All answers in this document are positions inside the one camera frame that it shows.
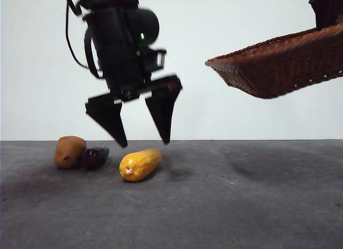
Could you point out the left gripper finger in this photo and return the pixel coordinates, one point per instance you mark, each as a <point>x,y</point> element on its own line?
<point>163,115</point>
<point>112,120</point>

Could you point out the purple eggplant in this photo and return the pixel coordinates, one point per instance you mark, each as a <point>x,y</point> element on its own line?
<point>93,157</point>

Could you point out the yellow corn cob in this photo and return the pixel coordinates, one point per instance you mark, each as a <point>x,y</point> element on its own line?
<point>140,164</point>

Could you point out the brown potato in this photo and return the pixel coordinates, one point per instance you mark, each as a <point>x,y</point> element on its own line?
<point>68,152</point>

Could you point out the brown wicker basket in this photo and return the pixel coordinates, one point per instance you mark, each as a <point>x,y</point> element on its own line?
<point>289,64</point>

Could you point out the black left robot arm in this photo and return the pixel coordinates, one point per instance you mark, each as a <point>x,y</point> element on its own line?
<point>146,23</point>

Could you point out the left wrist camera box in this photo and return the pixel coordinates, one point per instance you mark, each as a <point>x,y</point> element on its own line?
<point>155,59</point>

